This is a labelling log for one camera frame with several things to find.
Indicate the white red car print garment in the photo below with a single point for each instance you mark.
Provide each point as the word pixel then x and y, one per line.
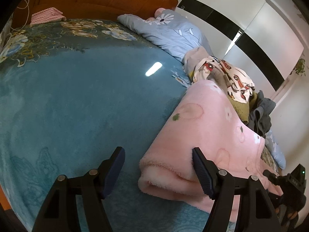
pixel 239 85

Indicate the dark grey sweatshirt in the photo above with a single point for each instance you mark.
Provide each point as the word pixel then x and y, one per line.
pixel 259 116

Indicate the pink fleece garment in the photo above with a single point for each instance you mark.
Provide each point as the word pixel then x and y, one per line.
pixel 206 119

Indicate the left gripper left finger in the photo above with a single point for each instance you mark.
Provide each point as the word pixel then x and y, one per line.
pixel 59 209

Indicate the white black wardrobe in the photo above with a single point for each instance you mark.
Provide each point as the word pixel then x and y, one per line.
pixel 249 34

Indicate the light blue daisy quilt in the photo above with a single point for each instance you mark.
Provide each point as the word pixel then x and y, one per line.
pixel 170 31

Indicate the olive knitted garment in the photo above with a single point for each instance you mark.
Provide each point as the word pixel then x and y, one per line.
pixel 243 109

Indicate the grey white fleece garment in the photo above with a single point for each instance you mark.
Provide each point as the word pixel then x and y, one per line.
pixel 195 58

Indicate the pink knitted cloth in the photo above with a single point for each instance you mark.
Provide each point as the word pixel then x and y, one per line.
pixel 46 16

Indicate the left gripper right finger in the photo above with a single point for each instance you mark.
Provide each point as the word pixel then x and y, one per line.
pixel 255 213

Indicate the teal floral bed blanket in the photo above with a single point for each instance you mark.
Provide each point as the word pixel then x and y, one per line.
pixel 73 91

